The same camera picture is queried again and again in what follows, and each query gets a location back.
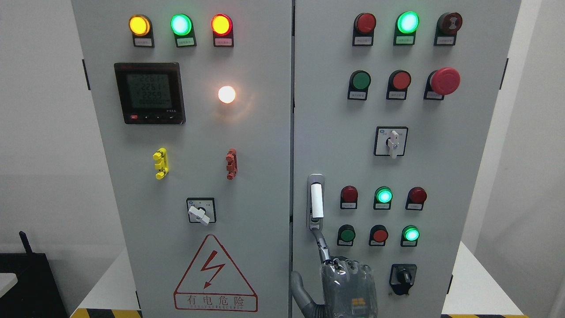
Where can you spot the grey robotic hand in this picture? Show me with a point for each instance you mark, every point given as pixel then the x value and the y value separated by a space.
pixel 348 287

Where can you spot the silver door lock handle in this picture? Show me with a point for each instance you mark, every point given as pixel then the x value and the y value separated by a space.
pixel 315 201

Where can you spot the grey right cabinet door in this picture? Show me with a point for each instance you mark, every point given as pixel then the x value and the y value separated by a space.
pixel 335 136

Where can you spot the grey cabinet door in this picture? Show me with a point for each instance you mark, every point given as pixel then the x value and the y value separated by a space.
pixel 335 136
pixel 253 209

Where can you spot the grey left cabinet door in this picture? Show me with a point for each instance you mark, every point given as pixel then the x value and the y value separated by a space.
pixel 253 209

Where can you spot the green push button lower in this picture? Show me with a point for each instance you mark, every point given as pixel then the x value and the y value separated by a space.
pixel 346 236

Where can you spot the green push button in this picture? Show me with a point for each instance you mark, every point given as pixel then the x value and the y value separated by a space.
pixel 359 83
pixel 346 236

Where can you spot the red push button lower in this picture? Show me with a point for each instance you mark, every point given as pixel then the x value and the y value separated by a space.
pixel 378 236

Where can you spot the red push button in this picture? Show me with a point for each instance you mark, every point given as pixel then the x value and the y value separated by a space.
pixel 398 84
pixel 378 236

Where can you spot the green indicator light lower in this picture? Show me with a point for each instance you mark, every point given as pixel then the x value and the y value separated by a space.
pixel 409 236

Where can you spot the green indicator light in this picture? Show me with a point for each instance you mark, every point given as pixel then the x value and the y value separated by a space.
pixel 382 198
pixel 409 236
pixel 405 28
pixel 183 31

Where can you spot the dark red indicator middle left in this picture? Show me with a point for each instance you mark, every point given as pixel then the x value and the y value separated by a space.
pixel 349 197

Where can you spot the dark red indicator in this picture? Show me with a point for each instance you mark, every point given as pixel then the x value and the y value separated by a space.
pixel 349 197
pixel 363 29
pixel 416 198

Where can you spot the green indicator light middle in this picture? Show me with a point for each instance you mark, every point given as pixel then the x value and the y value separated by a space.
pixel 382 198

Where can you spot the dark red indicator middle right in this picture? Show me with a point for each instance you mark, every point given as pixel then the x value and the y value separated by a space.
pixel 416 198

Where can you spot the red electric warning sticker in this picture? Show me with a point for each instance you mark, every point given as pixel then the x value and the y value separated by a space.
pixel 214 282

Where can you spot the red terminal clip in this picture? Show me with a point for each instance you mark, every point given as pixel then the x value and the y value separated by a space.
pixel 231 163

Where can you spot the green push button upper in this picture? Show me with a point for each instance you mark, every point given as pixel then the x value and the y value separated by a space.
pixel 359 83

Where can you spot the red push button upper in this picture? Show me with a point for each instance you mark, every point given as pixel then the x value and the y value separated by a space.
pixel 398 84

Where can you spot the red emergency stop button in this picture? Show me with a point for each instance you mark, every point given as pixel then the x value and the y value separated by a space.
pixel 442 82

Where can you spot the white glowing indicator light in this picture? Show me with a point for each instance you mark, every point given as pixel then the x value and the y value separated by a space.
pixel 227 94

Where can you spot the yellow terminal clip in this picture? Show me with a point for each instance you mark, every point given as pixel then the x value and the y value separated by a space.
pixel 161 163

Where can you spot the dark red indicator top right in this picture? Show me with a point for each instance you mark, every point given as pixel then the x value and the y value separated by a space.
pixel 363 29

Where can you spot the green indicator light top right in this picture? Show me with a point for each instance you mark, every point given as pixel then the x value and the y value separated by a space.
pixel 405 28

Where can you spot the black digital power meter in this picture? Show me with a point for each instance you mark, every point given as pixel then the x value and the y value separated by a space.
pixel 150 93

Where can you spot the dark red buzzer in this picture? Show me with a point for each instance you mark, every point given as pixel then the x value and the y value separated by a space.
pixel 447 28

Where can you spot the red lit indicator light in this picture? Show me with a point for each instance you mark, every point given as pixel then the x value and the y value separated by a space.
pixel 223 31

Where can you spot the green indicator light top left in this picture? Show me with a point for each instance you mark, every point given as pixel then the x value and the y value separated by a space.
pixel 183 31

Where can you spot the black box at left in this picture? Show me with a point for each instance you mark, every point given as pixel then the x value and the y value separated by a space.
pixel 35 294

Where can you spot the yellow indicator light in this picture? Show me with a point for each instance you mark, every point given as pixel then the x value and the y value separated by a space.
pixel 142 31

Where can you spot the black knob selector switch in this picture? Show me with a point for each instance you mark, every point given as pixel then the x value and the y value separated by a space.
pixel 402 278

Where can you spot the upper right rotary switch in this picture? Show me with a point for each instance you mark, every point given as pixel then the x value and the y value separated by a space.
pixel 390 141

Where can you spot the left door rotary switch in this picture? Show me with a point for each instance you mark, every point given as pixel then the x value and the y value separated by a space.
pixel 201 210

